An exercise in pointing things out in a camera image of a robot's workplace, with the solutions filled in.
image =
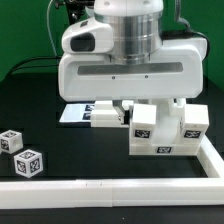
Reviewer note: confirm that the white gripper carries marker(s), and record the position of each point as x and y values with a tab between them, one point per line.
173	71

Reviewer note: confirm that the white chair seat part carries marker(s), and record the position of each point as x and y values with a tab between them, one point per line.
166	139

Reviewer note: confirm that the white tagged cube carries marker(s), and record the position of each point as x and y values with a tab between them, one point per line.
28	163
11	141

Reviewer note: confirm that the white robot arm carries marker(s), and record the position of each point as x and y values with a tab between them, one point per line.
122	53

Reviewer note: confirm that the white chair backrest part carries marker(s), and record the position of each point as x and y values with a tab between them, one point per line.
104	115

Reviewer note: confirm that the flat white tagged plate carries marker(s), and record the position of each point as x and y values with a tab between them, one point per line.
76	113

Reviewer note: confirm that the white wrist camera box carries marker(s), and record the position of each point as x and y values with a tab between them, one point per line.
88	36

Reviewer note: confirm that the white tagged cube left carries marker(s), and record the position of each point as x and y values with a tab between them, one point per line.
11	141

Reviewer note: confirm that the white L-shaped fence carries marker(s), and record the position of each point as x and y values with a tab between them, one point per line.
122	192

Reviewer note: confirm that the white tagged cube front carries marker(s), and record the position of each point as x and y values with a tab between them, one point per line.
28	163

